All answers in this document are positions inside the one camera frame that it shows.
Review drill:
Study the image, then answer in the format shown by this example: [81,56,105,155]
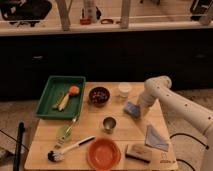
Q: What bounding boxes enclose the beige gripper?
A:
[138,99,153,117]

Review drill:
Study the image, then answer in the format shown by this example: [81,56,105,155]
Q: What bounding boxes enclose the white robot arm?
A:
[138,76,213,171]

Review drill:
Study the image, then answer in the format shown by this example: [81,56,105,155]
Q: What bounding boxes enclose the white plastic cup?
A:
[118,82,132,98]

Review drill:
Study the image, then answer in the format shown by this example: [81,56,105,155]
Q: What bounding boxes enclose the folded blue cloth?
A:
[145,125,169,152]

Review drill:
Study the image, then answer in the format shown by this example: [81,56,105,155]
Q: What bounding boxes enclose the small metal cup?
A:
[103,117,116,134]

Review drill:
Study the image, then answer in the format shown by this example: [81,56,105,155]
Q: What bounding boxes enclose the dark bowl with beans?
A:
[89,87,110,107]

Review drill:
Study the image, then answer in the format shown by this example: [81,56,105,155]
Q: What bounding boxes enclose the wooden block eraser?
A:
[125,144,152,163]

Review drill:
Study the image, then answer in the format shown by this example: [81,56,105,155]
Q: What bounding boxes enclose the orange plastic bowl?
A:
[86,138,121,171]

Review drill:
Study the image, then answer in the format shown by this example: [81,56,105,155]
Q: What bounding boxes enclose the green spatula tool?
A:
[54,117,78,149]

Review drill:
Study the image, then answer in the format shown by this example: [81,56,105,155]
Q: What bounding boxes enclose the green plastic tray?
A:
[36,76,85,120]

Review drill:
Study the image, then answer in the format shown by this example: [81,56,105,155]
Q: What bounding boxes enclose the red round object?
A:
[80,18,91,25]

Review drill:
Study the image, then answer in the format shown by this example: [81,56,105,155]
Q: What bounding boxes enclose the white bottle on ledge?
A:
[83,0,97,23]

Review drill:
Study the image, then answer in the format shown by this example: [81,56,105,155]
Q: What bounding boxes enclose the white dish brush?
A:
[47,136,95,162]

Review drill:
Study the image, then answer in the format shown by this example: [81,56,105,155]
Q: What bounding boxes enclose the black pole stand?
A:
[13,122,25,171]

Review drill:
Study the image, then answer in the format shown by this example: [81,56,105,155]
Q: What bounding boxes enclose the black office chair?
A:
[0,0,52,27]

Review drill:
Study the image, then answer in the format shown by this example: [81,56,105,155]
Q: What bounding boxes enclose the black floor cable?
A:
[169,132,209,171]

